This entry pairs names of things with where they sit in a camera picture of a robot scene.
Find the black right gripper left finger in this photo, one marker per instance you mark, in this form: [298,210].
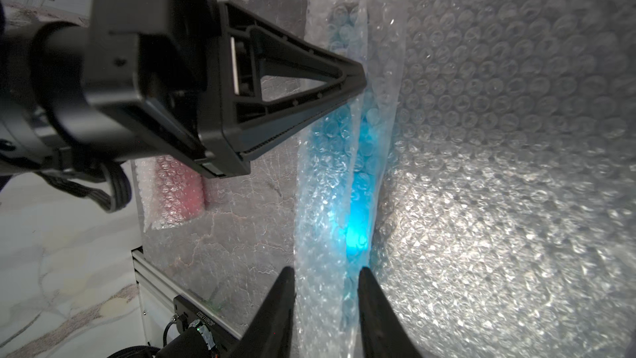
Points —
[270,332]

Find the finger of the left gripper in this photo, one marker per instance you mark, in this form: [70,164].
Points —
[264,85]

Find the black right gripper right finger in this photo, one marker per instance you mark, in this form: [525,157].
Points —
[382,334]

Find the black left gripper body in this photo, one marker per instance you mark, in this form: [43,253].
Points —
[144,67]

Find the blue glass bottle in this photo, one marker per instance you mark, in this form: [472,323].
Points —
[350,152]

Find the pink glass bottle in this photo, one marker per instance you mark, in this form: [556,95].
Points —
[179,191]

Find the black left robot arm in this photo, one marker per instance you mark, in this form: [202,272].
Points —
[46,122]

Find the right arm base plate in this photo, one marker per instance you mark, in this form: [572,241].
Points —
[198,324]

